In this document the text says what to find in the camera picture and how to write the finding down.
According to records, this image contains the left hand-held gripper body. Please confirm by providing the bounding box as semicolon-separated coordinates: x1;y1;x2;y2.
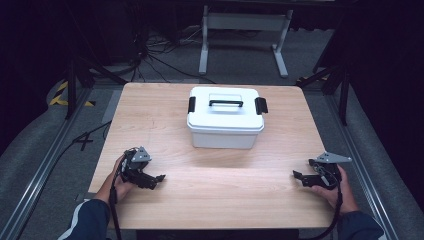
119;145;153;185

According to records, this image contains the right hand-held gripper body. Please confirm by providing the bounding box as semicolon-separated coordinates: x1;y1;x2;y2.
307;151;353;191

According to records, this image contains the white plastic storage box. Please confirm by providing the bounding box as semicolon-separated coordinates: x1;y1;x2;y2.
187;123;265;150

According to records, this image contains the white box lid black handle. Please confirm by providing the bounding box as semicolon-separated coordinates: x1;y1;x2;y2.
186;86;269;134

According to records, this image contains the person's left hand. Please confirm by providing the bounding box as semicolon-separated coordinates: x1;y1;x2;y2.
95;154;137;205

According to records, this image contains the person's right hand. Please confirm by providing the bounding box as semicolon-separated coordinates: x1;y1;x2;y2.
311;164;360;215

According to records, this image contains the black tripod stand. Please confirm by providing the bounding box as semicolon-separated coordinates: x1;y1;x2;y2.
295;63;352;127
63;54;129;120

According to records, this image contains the yellow black hazard tape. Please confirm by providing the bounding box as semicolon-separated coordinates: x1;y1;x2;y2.
48;81;97;108

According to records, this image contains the aluminium floor rail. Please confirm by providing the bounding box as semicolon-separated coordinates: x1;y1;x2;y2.
0;85;96;240
324;93;402;240

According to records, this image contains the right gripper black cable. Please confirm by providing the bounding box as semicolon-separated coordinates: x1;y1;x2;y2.
299;165;345;240

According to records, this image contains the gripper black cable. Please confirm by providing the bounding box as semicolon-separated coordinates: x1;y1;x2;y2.
299;165;345;240
108;165;124;240

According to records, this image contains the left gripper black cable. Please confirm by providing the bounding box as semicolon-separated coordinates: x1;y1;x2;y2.
108;165;124;240

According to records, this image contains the black floor cable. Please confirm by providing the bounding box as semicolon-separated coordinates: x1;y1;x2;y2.
13;120;113;240

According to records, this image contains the tangle of black floor cables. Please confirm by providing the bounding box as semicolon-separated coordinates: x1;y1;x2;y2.
128;23;218;85

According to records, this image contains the white metal table frame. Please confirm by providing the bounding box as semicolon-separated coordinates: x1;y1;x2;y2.
198;4;295;79

